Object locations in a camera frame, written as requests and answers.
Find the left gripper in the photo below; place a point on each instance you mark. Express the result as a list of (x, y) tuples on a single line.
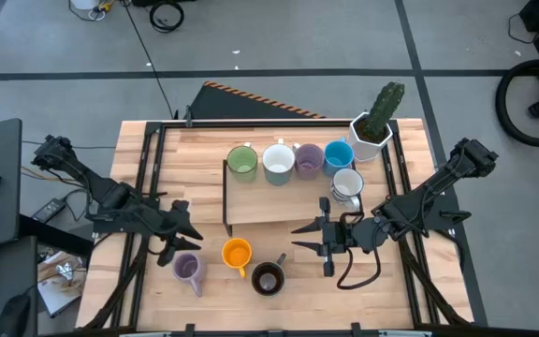
[(166, 229)]

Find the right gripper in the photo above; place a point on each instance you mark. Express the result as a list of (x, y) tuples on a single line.
[(339, 236)]

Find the yellow faceted mug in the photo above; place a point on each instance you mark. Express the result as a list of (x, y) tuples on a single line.
[(237, 255)]

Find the white mug blue pattern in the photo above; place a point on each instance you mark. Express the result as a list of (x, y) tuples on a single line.
[(346, 182)]

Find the pink mug brown rim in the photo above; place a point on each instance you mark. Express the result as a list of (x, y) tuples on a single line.
[(309, 159)]

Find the light blue mug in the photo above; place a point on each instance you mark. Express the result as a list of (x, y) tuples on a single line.
[(339, 156)]

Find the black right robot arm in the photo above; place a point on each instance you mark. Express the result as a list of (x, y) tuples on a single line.
[(438, 187)]

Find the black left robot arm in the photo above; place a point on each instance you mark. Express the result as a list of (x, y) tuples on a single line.
[(110, 196)]

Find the lilac ribbed mug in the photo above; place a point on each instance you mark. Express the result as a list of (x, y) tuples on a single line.
[(187, 269)]

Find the teal brown glazed mug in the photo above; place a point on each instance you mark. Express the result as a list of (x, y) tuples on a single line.
[(268, 281)]

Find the white hexagonal planter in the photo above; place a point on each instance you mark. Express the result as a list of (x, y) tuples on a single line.
[(358, 147)]

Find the white paper booklet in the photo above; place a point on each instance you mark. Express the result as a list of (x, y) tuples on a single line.
[(59, 295)]

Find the black power adapter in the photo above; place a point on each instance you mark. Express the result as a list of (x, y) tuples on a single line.
[(48, 210)]

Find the black mat orange stripes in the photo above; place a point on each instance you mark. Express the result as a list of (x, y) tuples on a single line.
[(232, 105)]

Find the black clamp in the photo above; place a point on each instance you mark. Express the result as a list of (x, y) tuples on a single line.
[(454, 215)]

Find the green cactus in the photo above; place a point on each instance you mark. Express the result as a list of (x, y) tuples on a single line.
[(384, 107)]

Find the black computer mouse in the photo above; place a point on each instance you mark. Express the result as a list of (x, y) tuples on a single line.
[(14, 316)]

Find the white trash bin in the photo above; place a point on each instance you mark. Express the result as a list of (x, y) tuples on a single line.
[(84, 4)]

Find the wooden shelf riser black frame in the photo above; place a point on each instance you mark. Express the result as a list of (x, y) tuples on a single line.
[(269, 206)]

